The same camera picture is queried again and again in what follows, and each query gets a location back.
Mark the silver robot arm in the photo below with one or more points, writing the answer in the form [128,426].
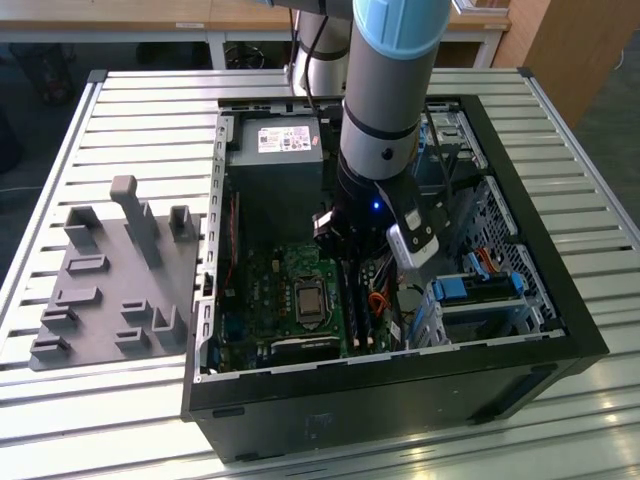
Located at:
[385,100]

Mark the silver CPU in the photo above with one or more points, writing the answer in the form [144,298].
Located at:
[310,301]

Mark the grey power supply unit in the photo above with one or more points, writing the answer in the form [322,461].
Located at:
[280,157]

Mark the green Dell motherboard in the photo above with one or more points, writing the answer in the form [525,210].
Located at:
[265,295]

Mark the silver drive bay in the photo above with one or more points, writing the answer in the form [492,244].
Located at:
[450,130]

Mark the black graphics card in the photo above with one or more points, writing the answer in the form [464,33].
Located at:
[305,345]

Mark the hard disk in blue carrier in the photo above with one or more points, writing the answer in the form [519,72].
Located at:
[475,290]

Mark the perforated silver drive cage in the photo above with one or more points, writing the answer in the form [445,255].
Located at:
[500,240]

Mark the black and silver PC case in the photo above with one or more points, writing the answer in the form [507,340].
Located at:
[400,400]

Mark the black office chair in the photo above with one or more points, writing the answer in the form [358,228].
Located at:
[245,55]

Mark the grey parts rack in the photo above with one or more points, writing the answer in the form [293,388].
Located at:
[100,300]

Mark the wooden cabinet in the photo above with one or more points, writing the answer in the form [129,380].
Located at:
[575,50]

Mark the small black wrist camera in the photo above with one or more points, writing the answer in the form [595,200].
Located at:
[325,227]

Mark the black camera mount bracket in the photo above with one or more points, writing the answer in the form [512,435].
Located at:
[400,195]

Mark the silver white wrist camera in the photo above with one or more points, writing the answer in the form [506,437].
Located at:
[412,247]

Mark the wooden desk with white frame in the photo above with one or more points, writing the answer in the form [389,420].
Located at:
[100,15]

